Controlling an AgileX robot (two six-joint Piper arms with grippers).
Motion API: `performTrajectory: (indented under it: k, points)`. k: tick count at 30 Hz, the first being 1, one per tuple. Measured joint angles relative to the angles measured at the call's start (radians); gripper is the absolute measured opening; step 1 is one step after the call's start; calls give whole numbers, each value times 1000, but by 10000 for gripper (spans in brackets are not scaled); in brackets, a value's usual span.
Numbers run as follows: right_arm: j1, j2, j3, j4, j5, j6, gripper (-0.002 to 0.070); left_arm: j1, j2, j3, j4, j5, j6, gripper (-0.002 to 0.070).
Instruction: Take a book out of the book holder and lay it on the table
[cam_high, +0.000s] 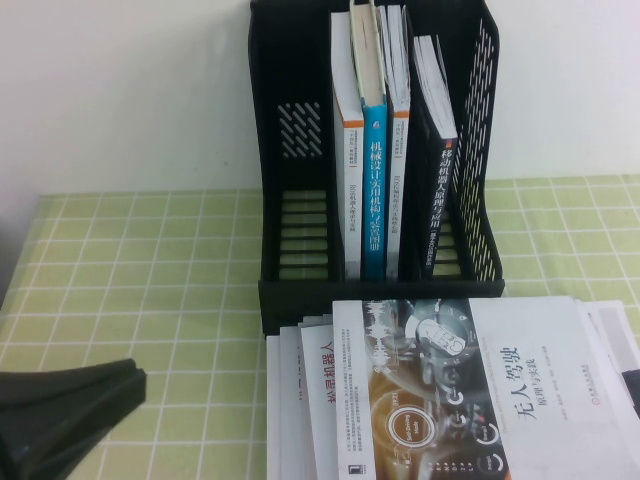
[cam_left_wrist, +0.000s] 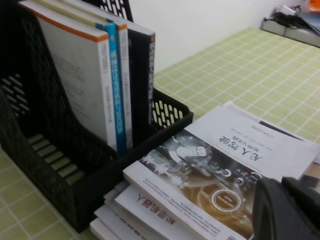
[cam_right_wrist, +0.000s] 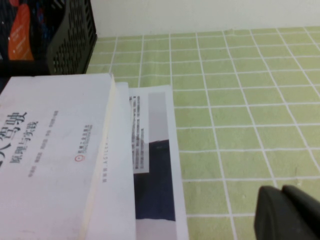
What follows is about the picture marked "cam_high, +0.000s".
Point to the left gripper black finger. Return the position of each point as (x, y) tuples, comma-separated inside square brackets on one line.
[(60, 430), (65, 385)]

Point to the black mobile robot book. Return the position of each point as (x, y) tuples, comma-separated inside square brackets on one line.
[(440, 200)]

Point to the black plastic book holder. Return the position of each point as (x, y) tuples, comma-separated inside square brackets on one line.
[(295, 305)]

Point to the white spine book orange band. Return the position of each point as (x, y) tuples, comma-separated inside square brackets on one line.
[(397, 200), (352, 200)]

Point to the blue spine hardcover book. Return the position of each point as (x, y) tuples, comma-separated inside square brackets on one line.
[(375, 200)]

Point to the white autonomous driving book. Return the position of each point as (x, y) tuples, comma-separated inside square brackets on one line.
[(500, 400)]

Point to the green checked tablecloth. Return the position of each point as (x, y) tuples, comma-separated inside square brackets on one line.
[(150, 275)]

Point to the plain white booklet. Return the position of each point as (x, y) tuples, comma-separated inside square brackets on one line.
[(273, 425), (292, 425)]

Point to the white brochure red title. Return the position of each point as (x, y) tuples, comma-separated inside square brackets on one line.
[(320, 400)]

